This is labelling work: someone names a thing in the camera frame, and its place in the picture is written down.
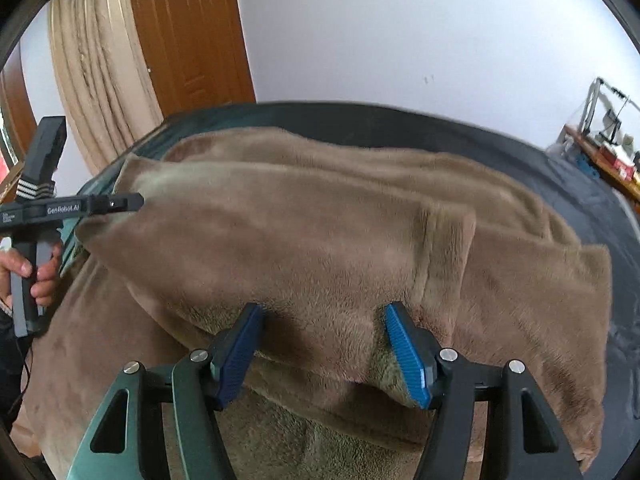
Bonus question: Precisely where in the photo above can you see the blue box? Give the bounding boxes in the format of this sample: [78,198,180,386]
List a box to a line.
[572,150,601,179]

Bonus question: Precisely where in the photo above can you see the clear plastic bag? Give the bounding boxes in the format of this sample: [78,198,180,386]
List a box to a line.
[545,135,576,159]

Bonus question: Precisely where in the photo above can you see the wooden door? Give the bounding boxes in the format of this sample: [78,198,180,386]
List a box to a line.
[125,0,257,117]

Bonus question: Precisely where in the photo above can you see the tan fleece garment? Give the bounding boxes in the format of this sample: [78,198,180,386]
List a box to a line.
[10,127,613,480]

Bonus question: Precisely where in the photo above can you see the person's left hand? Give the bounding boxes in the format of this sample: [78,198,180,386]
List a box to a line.
[0,247,63,311]

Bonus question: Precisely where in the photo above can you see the black cable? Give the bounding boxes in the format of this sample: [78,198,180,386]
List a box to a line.
[6,332,35,413]

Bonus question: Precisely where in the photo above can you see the beige curtain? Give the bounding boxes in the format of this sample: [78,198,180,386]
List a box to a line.
[47,0,167,177]

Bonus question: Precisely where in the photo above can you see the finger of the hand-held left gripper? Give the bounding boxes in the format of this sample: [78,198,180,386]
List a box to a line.
[82,192,146,217]

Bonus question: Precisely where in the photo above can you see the wooden desk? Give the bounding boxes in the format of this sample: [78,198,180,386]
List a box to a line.
[565,125,640,213]

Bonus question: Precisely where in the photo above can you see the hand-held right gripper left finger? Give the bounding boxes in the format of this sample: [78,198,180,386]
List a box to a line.
[67,302,266,480]

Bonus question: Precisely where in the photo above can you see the dark green bed sheet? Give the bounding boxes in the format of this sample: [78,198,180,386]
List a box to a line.
[60,102,640,461]

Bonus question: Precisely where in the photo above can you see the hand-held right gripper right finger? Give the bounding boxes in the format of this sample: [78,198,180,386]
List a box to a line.
[384,301,583,480]

